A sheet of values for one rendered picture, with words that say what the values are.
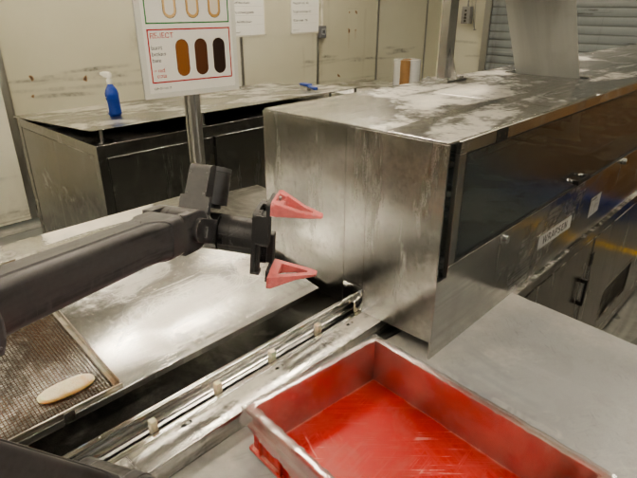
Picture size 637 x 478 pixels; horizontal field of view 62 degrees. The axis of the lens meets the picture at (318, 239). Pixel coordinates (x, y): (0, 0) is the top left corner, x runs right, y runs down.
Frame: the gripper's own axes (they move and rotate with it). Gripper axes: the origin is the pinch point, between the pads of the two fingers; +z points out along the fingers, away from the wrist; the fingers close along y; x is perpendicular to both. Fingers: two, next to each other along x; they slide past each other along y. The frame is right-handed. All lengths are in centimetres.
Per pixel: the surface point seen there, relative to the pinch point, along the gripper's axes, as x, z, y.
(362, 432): -1.4, 12.2, 36.5
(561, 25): -121, 63, -35
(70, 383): 2, -41, 33
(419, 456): 3.2, 22.1, 35.5
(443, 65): -111, 26, -19
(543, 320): -45, 55, 32
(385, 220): -33.0, 11.8, 7.3
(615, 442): -5, 57, 33
